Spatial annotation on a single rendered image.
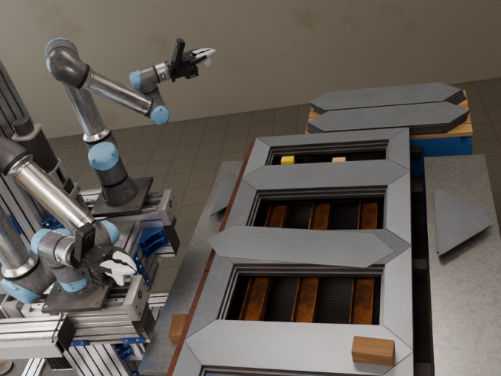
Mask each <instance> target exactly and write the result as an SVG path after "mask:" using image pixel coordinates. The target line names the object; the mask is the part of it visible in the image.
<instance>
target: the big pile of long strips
mask: <svg viewBox="0 0 501 376"><path fill-rule="evenodd" d="M464 100H466V98H465V95H464V93H463V90H460V89H459V88H456V87H452V86H450V85H448V84H444V83H441V82H436V83H428V84H411V85H402V86H393V87H376V88H367V89H358V90H342V91H332V92H328V93H325V94H323V95H321V96H319V97H318V98H316V99H314V100H312V101H310V102H309V103H310V104H311V106H312V108H314V111H315V112H316V113H319V114H320V116H318V117H316V118H314V119H313V120H311V121H309V122H308V123H307V124H308V125H307V132H309V133H311V134H318V133H329V132H341V131H363V130H374V129H386V128H407V127H409V136H412V135H424V134H445V133H447V132H449V131H451V130H452V129H454V128H455V127H457V126H459V125H460V124H462V123H463V122H465V121H466V120H467V117H468V114H469V112H470V111H469V110H467V109H464V108H463V107H459V106H457V105H458V104H460V103H462V102H463V101H464Z"/></svg>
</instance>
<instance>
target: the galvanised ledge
mask: <svg viewBox="0 0 501 376"><path fill-rule="evenodd" d="M243 163H244V161H243V160H241V161H227V162H223V163H222V165H221V168H220V170H219V173H218V176H217V178H216V180H215V183H214V185H213V187H212V190H211V193H210V194H209V198H208V199H207V202H206V205H205V207H204V210H203V212H202V214H201V217H200V219H199V222H198V224H197V227H196V229H195V232H194V234H193V236H192V239H191V241H190V243H189V247H188V248H187V251H186V253H185V256H184V258H183V261H182V263H181V265H180V268H179V270H178V273H177V276H176V278H175V279H174V283H173V285H172V287H171V290H170V293H169V294H168V297H167V299H166V302H165V305H164V307H163V310H162V312H161V314H160V317H159V319H158V321H157V324H156V327H155V329H154V334H153V337H152V340H151V342H149V343H148V347H147V348H146V350H145V353H144V356H143V358H142V361H141V363H140V365H139V368H138V371H139V373H140V374H141V375H156V376H166V374H167V371H168V368H169V366H170V363H171V360H172V357H173V355H174V352H175V349H176V347H177V343H174V344H172V343H171V340H170V339H169V337H168V333H169V329H170V326H171V320H172V316H173V315H179V314H187V315H188V314H189V311H190V308H191V306H192V302H193V300H194V297H195V294H196V292H197V289H198V286H199V283H200V281H201V278H202V275H203V273H204V270H205V267H206V264H207V261H208V259H209V255H210V253H211V250H212V246H211V245H210V244H209V242H208V241H207V238H209V237H211V236H213V235H215V234H217V233H218V230H219V228H220V226H221V222H222V220H223V218H224V214H225V212H226V209H227V208H224V209H223V210H221V211H219V212H218V213H216V214H214V215H213V216H209V215H210V213H211V211H212V208H213V205H214V203H215V200H216V199H217V196H218V193H219V191H220V189H221V185H222V184H223V181H224V179H225V178H226V177H228V175H229V174H230V173H231V172H232V173H233V174H234V175H236V176H237V177H238V176H239V173H240V171H241V168H242V164H243Z"/></svg>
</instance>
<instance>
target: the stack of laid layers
mask: <svg viewBox="0 0 501 376"><path fill-rule="evenodd" d="M388 144H389V140H368V141H355V142H332V143H319V144H307V145H283V146H271V147H270V150H269V153H268V156H267V160H266V162H265V166H269V165H273V162H274V158H275V157H285V156H299V155H313V154H339V153H353V152H366V151H386V159H388ZM387 189H388V185H379V186H359V187H319V188H300V189H260V190H257V191H256V195H255V198H254V200H253V204H252V207H251V210H250V214H249V217H248V221H247V224H246V226H254V225H255V223H256V218H257V215H258V212H259V208H260V205H261V202H262V201H284V200H308V199H332V198H379V197H384V217H383V229H364V230H323V231H349V232H364V233H374V234H375V235H376V236H377V237H379V238H380V239H381V240H382V241H383V242H384V243H385V244H386V245H388V246H389V247H390V248H391V249H392V250H394V253H392V254H389V255H388V256H387V257H384V258H382V259H381V260H379V261H377V262H376V263H374V264H372V265H371V266H369V267H367V268H357V267H347V266H328V265H318V264H308V263H290V262H280V261H270V260H252V259H243V258H234V257H228V259H229V260H230V261H231V262H232V263H233V268H232V272H231V274H230V278H229V281H228V284H227V288H226V290H225V293H224V297H223V300H222V303H221V307H220V310H219V312H218V316H217V319H220V320H227V317H228V313H229V311H230V306H231V304H232V300H233V296H234V293H235V291H236V286H237V283H238V280H239V276H300V277H377V278H381V296H380V315H379V325H383V304H384V281H385V264H386V263H388V262H389V261H391V260H392V259H394V258H395V257H396V256H398V255H399V254H401V253H402V252H404V251H405V250H406V249H408V248H410V247H411V245H410V244H408V243H407V242H406V241H404V240H403V239H401V238H399V237H398V236H397V235H395V234H393V233H392V232H390V231H389V230H388V229H386V213H387ZM205 375H213V376H379V375H355V374H342V373H329V372H305V371H292V370H280V369H256V368H243V367H231V366H206V365H202V367H201V371H200V374H199V376H205Z"/></svg>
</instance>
